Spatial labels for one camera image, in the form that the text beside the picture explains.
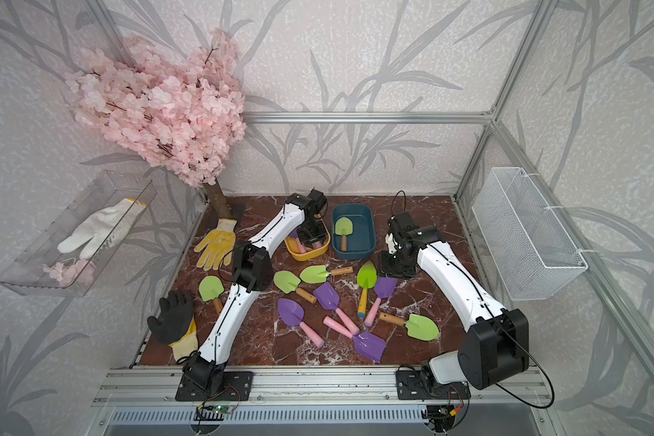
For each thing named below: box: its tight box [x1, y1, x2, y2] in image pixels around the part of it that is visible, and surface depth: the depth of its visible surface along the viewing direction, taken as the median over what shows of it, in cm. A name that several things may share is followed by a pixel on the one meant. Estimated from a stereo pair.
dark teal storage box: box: [331, 203, 377, 260], surface depth 108 cm
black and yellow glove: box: [147, 290, 199, 363], surface depth 84 cm
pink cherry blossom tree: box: [65, 29, 247, 219], surface depth 75 cm
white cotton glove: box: [57, 198, 149, 259], surface depth 68 cm
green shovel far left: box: [198, 275, 225, 313], surface depth 95 cm
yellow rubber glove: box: [194, 218, 238, 271], surface depth 107 cm
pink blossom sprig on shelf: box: [42, 259, 97, 288], surface depth 60 cm
